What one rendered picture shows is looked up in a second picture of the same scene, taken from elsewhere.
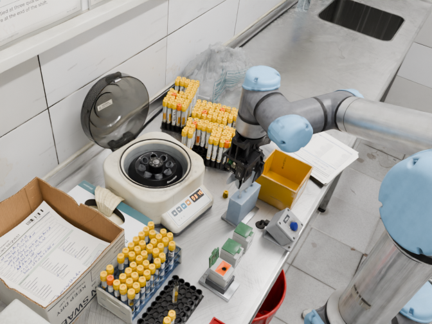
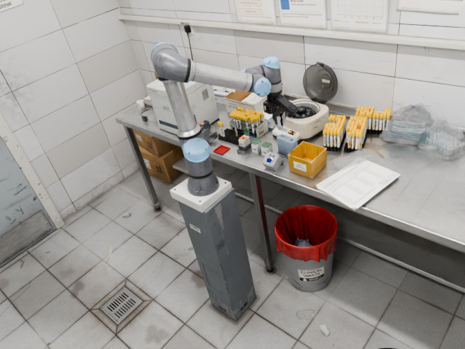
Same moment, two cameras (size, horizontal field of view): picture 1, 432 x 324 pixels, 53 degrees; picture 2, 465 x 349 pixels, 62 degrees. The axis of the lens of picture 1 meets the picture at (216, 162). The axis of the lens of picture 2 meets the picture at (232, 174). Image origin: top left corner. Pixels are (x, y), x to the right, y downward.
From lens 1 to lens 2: 2.09 m
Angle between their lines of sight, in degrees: 80
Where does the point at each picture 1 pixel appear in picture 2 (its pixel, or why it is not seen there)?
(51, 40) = (301, 31)
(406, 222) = not seen: hidden behind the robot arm
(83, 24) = (317, 32)
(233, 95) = (413, 149)
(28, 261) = (252, 100)
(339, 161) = (342, 195)
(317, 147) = (356, 185)
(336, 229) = not seen: outside the picture
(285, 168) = (320, 162)
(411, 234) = not seen: hidden behind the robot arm
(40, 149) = (299, 80)
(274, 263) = (255, 165)
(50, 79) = (307, 52)
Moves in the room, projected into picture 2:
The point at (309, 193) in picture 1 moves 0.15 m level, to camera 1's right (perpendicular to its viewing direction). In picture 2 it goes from (308, 181) to (304, 203)
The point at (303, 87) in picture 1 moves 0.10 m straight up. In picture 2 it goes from (454, 188) to (459, 169)
